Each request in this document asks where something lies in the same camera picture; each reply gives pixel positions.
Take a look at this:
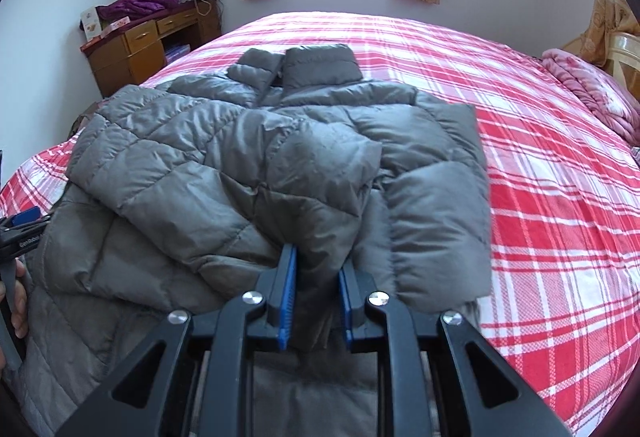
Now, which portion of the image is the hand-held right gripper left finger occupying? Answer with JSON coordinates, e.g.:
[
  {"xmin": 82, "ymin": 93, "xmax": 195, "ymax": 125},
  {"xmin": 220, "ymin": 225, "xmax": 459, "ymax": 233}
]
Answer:
[{"xmin": 54, "ymin": 243, "xmax": 301, "ymax": 437}]

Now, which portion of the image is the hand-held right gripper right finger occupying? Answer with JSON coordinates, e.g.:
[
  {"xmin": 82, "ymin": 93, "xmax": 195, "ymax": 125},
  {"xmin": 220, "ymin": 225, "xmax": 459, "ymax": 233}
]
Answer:
[{"xmin": 337, "ymin": 266, "xmax": 573, "ymax": 437}]

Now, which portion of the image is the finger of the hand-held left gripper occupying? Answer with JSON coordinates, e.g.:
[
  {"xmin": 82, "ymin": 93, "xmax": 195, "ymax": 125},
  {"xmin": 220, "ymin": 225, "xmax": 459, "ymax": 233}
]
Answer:
[{"xmin": 11, "ymin": 207, "xmax": 51, "ymax": 228}]

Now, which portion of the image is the grey puffer jacket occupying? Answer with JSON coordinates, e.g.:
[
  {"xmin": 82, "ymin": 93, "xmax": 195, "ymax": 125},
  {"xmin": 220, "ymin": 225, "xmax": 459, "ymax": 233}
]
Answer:
[{"xmin": 10, "ymin": 44, "xmax": 493, "ymax": 437}]

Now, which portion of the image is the person's left hand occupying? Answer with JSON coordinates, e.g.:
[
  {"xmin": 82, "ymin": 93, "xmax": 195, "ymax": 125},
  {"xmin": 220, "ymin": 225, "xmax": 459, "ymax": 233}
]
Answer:
[{"xmin": 0, "ymin": 261, "xmax": 29, "ymax": 340}]

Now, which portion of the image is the wooden desk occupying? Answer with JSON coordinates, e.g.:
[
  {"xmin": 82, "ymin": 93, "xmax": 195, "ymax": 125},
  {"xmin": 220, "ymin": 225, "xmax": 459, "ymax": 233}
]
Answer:
[{"xmin": 80, "ymin": 0, "xmax": 223, "ymax": 98}]

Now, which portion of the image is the white box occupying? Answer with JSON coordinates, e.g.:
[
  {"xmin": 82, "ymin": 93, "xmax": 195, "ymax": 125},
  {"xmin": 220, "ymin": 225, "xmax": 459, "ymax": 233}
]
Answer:
[{"xmin": 80, "ymin": 7, "xmax": 104, "ymax": 41}]

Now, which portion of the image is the blue box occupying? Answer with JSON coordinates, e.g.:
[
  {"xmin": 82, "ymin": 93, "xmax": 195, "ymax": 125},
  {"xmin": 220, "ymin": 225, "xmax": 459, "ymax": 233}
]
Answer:
[{"xmin": 164, "ymin": 44, "xmax": 192, "ymax": 64}]

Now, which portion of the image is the bed with red plaid sheet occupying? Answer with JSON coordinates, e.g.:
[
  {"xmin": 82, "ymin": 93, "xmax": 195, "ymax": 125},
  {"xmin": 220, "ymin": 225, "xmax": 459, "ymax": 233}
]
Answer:
[{"xmin": 0, "ymin": 11, "xmax": 640, "ymax": 437}]

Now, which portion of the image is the purple garment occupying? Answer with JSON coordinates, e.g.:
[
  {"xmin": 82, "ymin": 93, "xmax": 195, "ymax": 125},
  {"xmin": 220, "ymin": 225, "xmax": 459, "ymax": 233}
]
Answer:
[{"xmin": 96, "ymin": 0, "xmax": 179, "ymax": 21}]

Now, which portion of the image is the folded pink blanket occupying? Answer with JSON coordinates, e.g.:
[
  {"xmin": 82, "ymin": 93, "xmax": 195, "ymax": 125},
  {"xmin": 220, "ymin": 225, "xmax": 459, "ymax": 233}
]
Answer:
[{"xmin": 541, "ymin": 48, "xmax": 640, "ymax": 145}]

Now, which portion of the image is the cream bed headboard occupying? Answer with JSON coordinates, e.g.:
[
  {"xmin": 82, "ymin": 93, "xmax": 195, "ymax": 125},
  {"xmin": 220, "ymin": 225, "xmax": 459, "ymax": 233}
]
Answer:
[{"xmin": 602, "ymin": 32, "xmax": 640, "ymax": 98}]

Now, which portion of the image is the yellow patterned curtain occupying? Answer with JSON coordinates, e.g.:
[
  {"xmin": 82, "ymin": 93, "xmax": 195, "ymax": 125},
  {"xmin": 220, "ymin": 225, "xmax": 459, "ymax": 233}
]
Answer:
[{"xmin": 565, "ymin": 0, "xmax": 640, "ymax": 68}]

